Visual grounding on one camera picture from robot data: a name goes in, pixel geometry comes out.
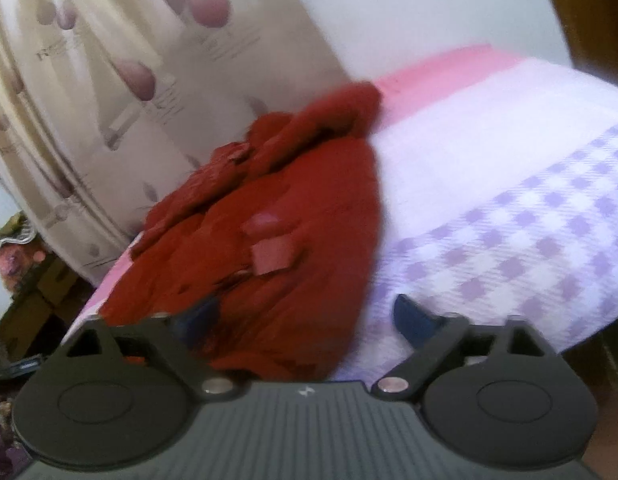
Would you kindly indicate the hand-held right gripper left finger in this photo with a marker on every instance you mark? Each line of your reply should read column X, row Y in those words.
column 203, row 316

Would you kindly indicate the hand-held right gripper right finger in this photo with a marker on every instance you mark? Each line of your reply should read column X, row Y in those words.
column 410, row 318

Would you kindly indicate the red puffer jacket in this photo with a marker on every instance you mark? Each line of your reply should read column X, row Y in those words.
column 309, row 220

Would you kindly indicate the checked bed sheet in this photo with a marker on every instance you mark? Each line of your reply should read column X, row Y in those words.
column 514, row 200

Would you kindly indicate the cardboard box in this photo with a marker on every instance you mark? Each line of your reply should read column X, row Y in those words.
column 36, row 305

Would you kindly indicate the floral cloth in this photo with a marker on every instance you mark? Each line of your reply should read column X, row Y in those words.
column 19, row 250

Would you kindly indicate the beige leaf-print curtain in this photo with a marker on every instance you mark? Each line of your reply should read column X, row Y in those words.
column 139, row 60

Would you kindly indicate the wooden door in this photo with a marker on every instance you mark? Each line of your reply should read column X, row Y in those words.
column 589, row 5

